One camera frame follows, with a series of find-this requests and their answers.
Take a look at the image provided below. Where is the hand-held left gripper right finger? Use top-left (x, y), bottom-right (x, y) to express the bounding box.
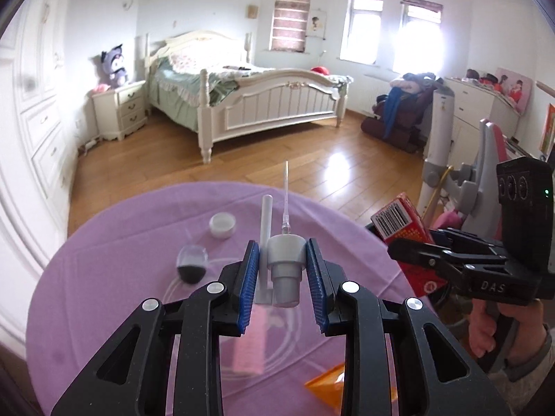
top-left (305, 238), bottom-right (508, 416)

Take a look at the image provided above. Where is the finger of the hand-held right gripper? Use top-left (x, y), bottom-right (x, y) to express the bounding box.
top-left (427, 227), bottom-right (507, 253)
top-left (387, 236), bottom-right (508, 280)

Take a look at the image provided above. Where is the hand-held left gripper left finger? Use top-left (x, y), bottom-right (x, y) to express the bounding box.
top-left (51, 239), bottom-right (261, 416)

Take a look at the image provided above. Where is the red box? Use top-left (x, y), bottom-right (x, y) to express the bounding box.
top-left (372, 193), bottom-right (449, 297)

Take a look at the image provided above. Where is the grey spray pump head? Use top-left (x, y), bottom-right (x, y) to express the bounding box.
top-left (266, 161), bottom-right (306, 308)

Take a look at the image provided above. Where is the black trash bin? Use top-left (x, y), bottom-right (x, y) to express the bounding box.
top-left (364, 223), bottom-right (475, 328)

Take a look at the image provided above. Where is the white plastic tube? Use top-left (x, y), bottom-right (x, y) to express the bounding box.
top-left (255, 194), bottom-right (275, 305)

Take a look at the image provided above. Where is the person's right forearm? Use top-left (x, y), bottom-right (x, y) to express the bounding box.
top-left (490, 325), bottom-right (555, 416)

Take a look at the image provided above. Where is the person's right hand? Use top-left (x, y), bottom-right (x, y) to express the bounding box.
top-left (468, 299), bottom-right (549, 362)

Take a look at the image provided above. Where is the dark pink cushion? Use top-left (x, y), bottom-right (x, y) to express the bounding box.
top-left (434, 210), bottom-right (467, 230)

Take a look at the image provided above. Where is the pink grey chair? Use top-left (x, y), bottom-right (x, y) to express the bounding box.
top-left (422, 119), bottom-right (508, 243)

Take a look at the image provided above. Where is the small bottle dark liquid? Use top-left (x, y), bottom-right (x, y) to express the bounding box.
top-left (177, 245), bottom-right (208, 286)

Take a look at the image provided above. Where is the orange book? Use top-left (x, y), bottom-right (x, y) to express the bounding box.
top-left (539, 103), bottom-right (555, 154)

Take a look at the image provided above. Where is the white bottle cap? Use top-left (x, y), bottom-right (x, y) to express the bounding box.
top-left (209, 212), bottom-right (237, 239)

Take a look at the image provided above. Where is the white dresser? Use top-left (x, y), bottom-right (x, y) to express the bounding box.
top-left (444, 77), bottom-right (521, 157)

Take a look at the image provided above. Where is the orange packet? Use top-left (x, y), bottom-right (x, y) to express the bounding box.
top-left (304, 363), bottom-right (397, 416)

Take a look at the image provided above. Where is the white tower appliance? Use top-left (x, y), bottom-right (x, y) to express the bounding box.
top-left (418, 87), bottom-right (456, 222)

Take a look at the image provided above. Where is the pink picture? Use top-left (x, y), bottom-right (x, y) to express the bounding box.
top-left (494, 67), bottom-right (533, 113)

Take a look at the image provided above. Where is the red black soft toy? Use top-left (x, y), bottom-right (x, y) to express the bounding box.
top-left (466, 68), bottom-right (499, 87)

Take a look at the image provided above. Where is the dark red massage chair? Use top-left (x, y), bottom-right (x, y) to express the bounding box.
top-left (361, 76), bottom-right (438, 153)

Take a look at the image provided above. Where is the purple tablecloth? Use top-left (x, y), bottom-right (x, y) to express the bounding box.
top-left (26, 182), bottom-right (412, 416)

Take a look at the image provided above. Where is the blue garment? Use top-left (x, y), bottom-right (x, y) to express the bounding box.
top-left (382, 86), bottom-right (404, 139)

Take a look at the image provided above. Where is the pile of clothes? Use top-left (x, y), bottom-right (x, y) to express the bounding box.
top-left (390, 71), bottom-right (443, 94)

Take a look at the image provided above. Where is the white radiator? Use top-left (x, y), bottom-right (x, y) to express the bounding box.
top-left (362, 73), bottom-right (395, 115)

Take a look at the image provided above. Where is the bright window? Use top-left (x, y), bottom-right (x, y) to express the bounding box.
top-left (392, 0), bottom-right (445, 74)
top-left (340, 0), bottom-right (384, 66)

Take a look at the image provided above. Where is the white wooden bed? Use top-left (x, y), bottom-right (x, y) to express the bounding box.
top-left (143, 30), bottom-right (350, 164)

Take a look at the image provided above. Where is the green bedding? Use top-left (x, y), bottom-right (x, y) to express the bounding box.
top-left (150, 50), bottom-right (348, 131)

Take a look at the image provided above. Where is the white nightstand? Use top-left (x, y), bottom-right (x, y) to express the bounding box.
top-left (91, 80), bottom-right (148, 141)

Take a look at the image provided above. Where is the purple plush toy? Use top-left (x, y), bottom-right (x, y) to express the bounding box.
top-left (100, 43), bottom-right (129, 87)

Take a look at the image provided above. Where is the window with brown blind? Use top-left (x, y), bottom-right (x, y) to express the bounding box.
top-left (271, 0), bottom-right (312, 53)

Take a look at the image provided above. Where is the white wardrobe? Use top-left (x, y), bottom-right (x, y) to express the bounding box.
top-left (0, 0), bottom-right (79, 269)

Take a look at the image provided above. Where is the yellow cable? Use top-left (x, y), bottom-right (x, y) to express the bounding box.
top-left (421, 165), bottom-right (454, 222)

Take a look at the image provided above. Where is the wall scroll picture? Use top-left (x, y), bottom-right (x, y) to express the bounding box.
top-left (306, 9), bottom-right (327, 40)

